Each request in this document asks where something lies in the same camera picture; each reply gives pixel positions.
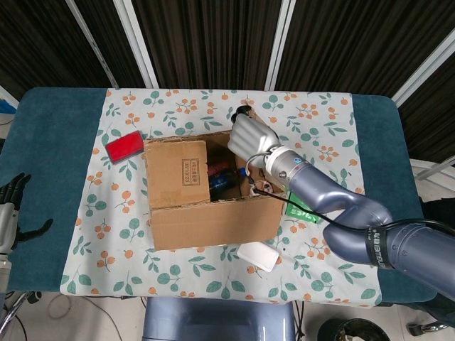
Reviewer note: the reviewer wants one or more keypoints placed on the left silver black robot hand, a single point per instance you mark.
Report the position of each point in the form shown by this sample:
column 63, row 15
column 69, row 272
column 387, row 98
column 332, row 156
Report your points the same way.
column 7, row 216

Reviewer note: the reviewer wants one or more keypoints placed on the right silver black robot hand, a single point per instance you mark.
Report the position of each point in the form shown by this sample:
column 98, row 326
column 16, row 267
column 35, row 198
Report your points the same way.
column 250, row 138

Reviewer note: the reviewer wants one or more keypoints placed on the brown cardboard shipping box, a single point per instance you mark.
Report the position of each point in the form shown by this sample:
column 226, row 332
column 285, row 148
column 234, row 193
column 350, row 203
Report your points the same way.
column 213, row 223

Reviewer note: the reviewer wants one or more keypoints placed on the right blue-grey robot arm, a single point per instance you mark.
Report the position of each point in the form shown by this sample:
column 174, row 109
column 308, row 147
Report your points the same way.
column 327, row 195

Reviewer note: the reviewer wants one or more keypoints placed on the red rectangular block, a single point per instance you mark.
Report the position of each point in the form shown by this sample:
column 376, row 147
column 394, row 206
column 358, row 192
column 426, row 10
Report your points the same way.
column 124, row 147

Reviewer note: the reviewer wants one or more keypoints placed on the pink cupcake toy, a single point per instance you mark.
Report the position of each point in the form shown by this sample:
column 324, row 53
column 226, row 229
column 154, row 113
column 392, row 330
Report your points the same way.
column 266, row 186

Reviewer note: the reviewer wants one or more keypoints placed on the dark cola bottle blue cap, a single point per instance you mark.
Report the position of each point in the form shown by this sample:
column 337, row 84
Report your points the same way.
column 218, row 183

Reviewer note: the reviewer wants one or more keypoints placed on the teal table cover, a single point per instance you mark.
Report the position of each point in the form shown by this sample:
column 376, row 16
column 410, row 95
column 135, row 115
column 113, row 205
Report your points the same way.
column 49, row 160

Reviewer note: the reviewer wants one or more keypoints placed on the green tea sachet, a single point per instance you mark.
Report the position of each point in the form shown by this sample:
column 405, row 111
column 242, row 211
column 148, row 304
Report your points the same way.
column 296, row 211

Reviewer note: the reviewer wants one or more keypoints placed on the chrome chair leg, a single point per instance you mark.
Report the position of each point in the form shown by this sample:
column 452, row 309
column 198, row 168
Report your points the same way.
column 14, row 309

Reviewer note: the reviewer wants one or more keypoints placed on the floral orange fruit tablecloth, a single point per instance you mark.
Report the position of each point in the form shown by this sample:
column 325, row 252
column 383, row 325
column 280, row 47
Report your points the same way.
column 177, row 277

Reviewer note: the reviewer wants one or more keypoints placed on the blue-grey robot torso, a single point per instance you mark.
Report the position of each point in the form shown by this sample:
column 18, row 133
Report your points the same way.
column 213, row 319

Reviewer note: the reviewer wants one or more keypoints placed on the black waste bin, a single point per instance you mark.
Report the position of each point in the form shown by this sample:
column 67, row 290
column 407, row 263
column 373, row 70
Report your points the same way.
column 355, row 330

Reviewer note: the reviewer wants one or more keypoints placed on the black caster wheel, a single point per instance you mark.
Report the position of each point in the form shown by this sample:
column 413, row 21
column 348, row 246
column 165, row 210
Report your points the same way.
column 416, row 328

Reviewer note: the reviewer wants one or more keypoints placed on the white aluminium frame post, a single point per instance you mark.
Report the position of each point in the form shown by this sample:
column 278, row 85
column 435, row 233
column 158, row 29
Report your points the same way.
column 281, row 42
column 136, row 42
column 92, row 42
column 426, row 67

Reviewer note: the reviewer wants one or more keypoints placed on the white metal rack frame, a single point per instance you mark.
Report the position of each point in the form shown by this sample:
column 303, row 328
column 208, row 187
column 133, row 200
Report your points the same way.
column 430, row 170

